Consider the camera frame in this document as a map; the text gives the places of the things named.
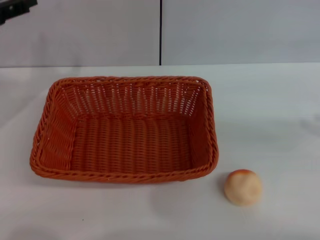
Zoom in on orange woven basket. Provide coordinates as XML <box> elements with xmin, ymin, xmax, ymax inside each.
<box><xmin>29</xmin><ymin>75</ymin><xmax>220</xmax><ymax>186</ymax></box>

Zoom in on peach fruit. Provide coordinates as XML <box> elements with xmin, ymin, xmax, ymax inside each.
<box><xmin>223</xmin><ymin>169</ymin><xmax>263</xmax><ymax>207</ymax></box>

